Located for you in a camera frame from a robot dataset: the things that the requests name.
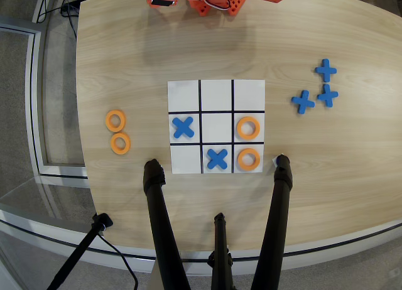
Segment grey metal floor frame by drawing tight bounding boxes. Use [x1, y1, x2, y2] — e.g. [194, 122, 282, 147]
[0, 15, 89, 180]

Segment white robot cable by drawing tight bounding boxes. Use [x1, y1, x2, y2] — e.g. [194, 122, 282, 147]
[188, 0, 283, 11]

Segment white tic-tac-toe grid sheet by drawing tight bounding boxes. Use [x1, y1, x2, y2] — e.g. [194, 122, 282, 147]
[166, 78, 266, 175]

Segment blue foam cross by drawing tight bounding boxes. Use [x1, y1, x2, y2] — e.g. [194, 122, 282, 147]
[315, 58, 338, 83]
[207, 148, 229, 171]
[290, 89, 316, 115]
[316, 83, 340, 108]
[171, 115, 195, 139]

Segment orange foam ring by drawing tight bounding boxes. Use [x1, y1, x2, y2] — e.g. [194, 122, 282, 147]
[105, 109, 127, 133]
[110, 132, 132, 155]
[236, 115, 261, 139]
[237, 148, 262, 173]

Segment black floor cables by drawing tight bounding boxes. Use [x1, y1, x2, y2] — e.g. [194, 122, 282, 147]
[31, 0, 79, 36]

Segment short black tripod leg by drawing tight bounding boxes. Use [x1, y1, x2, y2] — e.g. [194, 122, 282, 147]
[207, 212, 235, 290]

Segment black cable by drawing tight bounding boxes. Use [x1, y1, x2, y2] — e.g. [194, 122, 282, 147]
[97, 233, 139, 290]

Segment thin black stand pole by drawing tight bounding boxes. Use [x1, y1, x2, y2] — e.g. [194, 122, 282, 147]
[46, 213, 114, 290]

